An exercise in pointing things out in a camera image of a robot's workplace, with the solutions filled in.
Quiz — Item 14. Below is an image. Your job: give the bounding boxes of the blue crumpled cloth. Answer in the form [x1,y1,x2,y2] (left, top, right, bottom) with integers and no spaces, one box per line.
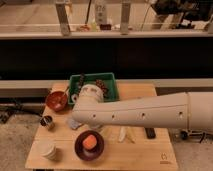
[67,118,82,130]

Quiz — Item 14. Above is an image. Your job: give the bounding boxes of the red bowl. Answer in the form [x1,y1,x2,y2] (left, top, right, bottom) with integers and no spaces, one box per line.
[45,91,68,112]

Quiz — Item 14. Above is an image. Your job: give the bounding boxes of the peeled banana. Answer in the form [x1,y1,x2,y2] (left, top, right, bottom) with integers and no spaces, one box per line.
[118,126,135,143]

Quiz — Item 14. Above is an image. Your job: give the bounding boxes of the green plastic tray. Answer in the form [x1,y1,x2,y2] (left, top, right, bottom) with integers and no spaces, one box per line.
[68,72,119,106]

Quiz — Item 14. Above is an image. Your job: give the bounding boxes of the white tape roll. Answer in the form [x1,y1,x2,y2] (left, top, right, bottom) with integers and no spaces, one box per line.
[71,94,79,103]

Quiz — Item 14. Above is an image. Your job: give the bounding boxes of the small metal cup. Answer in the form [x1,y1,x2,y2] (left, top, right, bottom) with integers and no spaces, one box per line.
[40,115,55,130]

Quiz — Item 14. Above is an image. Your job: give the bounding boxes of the black handled utensil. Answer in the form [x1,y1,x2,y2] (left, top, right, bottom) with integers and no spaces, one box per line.
[77,73,85,96]

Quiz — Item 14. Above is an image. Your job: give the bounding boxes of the white stacked cups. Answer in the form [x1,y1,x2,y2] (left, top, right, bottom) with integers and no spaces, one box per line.
[36,140,56,160]

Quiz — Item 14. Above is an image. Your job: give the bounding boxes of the orange apple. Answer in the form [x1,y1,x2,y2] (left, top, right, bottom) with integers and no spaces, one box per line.
[83,135,97,150]

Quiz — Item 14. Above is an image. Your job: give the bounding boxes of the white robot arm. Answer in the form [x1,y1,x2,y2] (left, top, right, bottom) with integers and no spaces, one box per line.
[72,84,213,133]

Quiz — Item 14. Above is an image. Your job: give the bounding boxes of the bunch of red grapes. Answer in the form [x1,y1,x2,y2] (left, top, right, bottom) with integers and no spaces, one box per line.
[95,79,109,98]

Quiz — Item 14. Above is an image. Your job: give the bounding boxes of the dark purple bowl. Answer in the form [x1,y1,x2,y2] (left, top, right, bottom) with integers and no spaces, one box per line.
[75,130,104,161]

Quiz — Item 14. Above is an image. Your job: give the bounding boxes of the black remote control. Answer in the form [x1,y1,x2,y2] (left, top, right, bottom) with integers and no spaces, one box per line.
[145,128,156,139]

